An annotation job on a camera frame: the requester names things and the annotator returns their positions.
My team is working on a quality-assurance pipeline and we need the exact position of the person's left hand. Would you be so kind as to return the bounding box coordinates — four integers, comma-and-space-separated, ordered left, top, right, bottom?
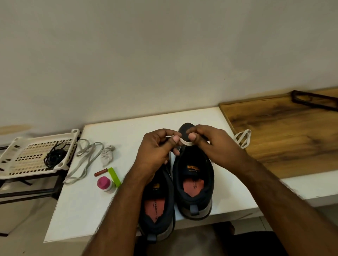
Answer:
129, 128, 182, 183

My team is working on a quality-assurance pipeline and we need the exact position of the dark sneaker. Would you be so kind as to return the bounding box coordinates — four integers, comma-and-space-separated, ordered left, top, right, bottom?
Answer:
171, 122, 216, 221
138, 162, 176, 244

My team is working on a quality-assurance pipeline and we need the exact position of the pink capped white bottle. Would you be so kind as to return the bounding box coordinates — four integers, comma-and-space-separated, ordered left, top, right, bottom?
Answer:
96, 175, 116, 194

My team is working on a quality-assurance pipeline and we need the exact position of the person's left forearm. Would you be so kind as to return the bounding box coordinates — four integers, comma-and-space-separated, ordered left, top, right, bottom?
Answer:
82, 170, 159, 256

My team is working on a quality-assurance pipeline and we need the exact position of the black metal rack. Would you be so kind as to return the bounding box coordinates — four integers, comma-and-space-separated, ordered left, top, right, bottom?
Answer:
0, 138, 80, 238

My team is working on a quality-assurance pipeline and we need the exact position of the person's right forearm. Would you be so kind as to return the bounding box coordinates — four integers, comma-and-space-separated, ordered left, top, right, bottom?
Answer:
235, 157, 338, 256

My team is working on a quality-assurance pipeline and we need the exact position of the grey shoelace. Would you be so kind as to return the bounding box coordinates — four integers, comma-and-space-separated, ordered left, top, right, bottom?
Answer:
165, 128, 253, 151

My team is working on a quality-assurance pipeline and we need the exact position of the green marker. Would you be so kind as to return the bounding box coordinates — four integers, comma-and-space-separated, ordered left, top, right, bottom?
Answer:
107, 166, 123, 189

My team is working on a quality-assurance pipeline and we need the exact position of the person's right hand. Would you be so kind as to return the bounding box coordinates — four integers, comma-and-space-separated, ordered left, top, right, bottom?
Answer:
187, 124, 255, 173

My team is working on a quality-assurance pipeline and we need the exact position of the grey shoelaces bundle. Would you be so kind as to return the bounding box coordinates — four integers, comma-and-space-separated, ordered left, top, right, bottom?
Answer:
63, 138, 116, 186

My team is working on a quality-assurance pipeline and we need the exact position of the white perforated plastic tray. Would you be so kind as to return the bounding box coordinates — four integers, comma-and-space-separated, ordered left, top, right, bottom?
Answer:
0, 128, 81, 180

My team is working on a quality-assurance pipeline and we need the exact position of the wooden board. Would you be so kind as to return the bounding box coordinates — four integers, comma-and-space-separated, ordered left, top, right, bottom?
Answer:
218, 87, 338, 179

